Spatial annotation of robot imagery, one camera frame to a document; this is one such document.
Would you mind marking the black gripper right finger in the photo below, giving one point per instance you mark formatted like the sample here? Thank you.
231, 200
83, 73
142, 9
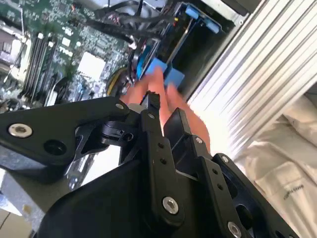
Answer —
213, 178

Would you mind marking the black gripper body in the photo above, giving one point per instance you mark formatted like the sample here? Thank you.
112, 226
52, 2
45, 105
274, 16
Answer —
104, 213

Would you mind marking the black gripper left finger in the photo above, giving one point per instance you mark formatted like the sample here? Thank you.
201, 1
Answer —
49, 129

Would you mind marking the hard disk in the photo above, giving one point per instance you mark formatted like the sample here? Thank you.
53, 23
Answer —
154, 64

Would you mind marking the bare person hand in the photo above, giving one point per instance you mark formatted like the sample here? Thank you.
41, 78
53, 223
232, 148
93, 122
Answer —
154, 81

